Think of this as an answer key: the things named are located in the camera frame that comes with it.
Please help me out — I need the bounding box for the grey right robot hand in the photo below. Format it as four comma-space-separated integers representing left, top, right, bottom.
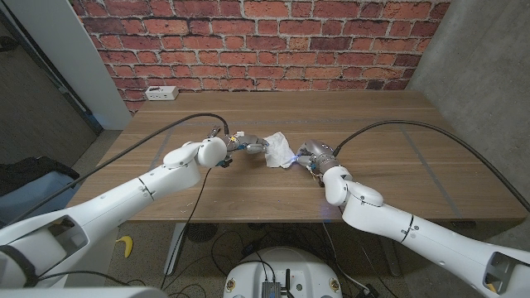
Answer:
294, 138, 339, 174

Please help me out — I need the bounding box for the grey table leg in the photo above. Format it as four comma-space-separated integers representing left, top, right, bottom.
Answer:
377, 239, 402, 277

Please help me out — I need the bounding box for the white tissue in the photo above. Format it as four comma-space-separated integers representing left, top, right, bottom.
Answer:
263, 131, 297, 170

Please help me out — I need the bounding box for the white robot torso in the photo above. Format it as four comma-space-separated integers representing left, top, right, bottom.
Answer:
0, 286, 169, 298

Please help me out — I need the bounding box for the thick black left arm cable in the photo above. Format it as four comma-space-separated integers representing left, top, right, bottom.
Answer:
6, 113, 230, 227

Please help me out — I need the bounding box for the black cloth bag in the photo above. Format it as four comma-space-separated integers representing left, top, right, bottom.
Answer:
0, 156, 80, 198

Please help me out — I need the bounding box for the black round fan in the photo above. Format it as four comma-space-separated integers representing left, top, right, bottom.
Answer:
185, 223, 219, 244

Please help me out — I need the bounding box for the white power strip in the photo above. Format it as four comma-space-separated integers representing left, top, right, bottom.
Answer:
144, 85, 180, 102

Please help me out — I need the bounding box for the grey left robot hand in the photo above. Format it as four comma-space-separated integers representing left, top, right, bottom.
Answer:
223, 131, 270, 156

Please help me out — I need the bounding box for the blue grey storage bin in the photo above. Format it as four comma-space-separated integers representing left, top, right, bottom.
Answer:
0, 171, 82, 227

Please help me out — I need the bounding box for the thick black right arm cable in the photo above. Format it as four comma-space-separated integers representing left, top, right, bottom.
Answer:
332, 119, 530, 212

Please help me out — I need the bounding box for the white floor cable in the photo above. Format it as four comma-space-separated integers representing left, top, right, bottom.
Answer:
321, 223, 368, 291

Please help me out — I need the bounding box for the grey router box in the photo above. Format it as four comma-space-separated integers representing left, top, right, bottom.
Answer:
261, 281, 282, 298

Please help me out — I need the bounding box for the white table leg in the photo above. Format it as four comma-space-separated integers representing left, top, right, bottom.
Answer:
163, 223, 187, 276

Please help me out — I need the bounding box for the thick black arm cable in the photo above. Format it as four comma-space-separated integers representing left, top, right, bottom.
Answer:
332, 119, 530, 212
6, 113, 230, 227

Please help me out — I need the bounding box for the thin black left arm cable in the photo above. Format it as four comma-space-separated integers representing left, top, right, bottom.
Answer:
159, 168, 212, 290

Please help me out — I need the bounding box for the red brick print backdrop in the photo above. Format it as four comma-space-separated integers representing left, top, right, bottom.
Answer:
70, 0, 452, 115

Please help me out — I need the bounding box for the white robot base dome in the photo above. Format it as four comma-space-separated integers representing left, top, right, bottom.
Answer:
223, 247, 343, 298

